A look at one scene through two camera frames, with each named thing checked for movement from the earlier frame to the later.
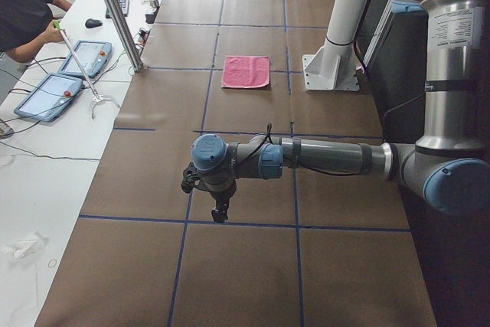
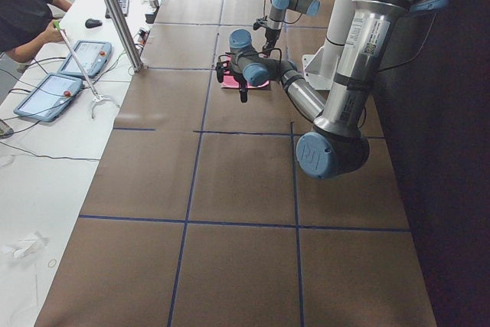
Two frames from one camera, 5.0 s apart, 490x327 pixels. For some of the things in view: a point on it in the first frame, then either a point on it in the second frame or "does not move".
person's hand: [51, 34] does not move
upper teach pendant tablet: [93, 56] does not move
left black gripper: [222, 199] -> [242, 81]
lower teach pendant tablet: [50, 97] does not move
